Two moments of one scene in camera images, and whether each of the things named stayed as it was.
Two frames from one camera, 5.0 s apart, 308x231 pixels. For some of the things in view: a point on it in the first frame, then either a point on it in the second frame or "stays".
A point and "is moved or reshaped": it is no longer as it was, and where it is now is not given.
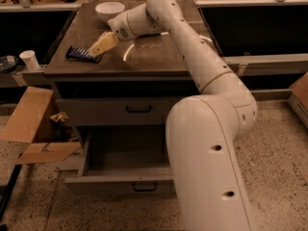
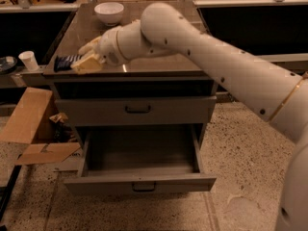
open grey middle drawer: (123, 163) stays
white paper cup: (28, 56) stays
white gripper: (119, 25) → (109, 47)
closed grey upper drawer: (115, 112) stays
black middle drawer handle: (144, 190) stays
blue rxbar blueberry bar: (82, 54) is moved or reshaped
